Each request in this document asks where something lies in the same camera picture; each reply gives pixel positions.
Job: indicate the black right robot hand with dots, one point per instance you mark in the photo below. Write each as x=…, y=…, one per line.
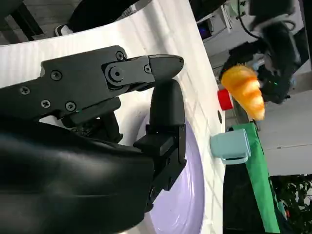
x=61, y=175

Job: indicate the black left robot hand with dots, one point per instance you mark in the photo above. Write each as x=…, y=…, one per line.
x=275, y=90

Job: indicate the orange and white bread roll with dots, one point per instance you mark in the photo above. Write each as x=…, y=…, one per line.
x=246, y=90

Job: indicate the pale green mug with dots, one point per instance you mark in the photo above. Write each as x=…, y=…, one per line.
x=229, y=143

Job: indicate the green cloth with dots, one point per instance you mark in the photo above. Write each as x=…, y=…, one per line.
x=260, y=175

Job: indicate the grey machine cabinet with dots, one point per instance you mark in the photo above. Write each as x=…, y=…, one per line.
x=212, y=26

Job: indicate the green potted plant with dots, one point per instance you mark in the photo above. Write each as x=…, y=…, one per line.
x=295, y=195

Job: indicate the black backdrop curtain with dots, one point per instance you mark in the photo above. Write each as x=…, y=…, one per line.
x=239, y=195

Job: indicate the lilac plate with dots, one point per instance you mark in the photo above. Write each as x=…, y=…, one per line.
x=180, y=207

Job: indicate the person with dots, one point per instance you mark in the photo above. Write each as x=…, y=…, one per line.
x=97, y=12

